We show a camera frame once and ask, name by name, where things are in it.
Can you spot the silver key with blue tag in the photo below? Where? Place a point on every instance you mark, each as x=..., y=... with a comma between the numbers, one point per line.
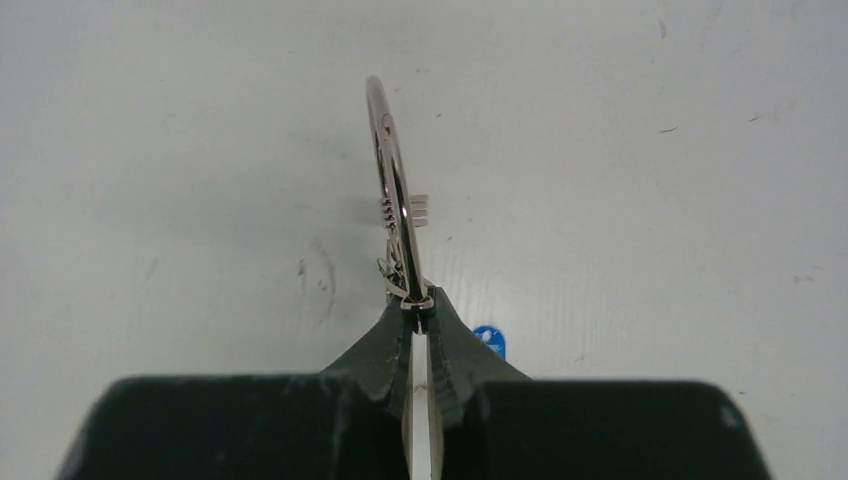
x=493, y=338

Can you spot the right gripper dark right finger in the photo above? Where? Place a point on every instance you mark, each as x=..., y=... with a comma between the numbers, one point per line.
x=497, y=423

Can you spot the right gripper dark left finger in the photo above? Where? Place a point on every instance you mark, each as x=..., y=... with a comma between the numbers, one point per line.
x=343, y=422

